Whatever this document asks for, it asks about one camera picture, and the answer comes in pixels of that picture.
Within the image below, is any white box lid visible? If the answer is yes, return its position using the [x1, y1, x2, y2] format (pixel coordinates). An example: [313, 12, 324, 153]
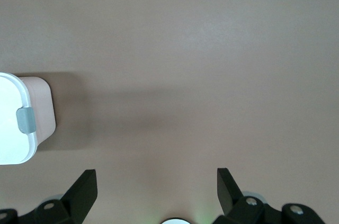
[0, 72, 37, 166]

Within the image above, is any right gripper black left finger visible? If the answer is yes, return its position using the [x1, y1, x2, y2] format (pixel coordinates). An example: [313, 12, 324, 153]
[0, 169, 99, 224]

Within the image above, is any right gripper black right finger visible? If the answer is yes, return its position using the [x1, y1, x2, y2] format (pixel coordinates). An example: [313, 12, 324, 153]
[211, 167, 328, 224]

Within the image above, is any brown table mat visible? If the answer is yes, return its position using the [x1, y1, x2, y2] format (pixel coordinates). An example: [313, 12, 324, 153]
[0, 0, 339, 224]

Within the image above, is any pink translucent plastic box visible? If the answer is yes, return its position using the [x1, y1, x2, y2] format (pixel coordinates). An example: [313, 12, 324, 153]
[20, 76, 57, 153]

